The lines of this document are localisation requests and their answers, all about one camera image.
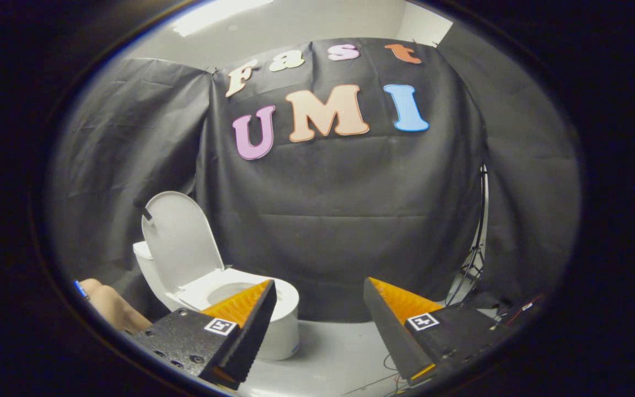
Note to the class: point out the black backdrop cloth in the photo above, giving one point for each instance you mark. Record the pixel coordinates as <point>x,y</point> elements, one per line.
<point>339,220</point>

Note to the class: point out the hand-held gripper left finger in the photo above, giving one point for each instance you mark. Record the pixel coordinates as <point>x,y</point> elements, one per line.
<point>251,336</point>

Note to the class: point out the small blue white device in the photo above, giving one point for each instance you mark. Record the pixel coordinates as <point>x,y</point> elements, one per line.
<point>80,288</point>

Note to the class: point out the white toilet lid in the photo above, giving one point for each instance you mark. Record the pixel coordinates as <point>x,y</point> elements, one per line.
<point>182,242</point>

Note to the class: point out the white toilet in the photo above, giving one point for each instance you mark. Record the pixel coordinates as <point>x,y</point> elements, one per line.
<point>287,331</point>

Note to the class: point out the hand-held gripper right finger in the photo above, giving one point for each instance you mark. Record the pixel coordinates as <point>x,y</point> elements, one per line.
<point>392,336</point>

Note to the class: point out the black tripod stand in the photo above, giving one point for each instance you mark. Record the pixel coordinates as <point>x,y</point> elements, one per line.
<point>477,242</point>

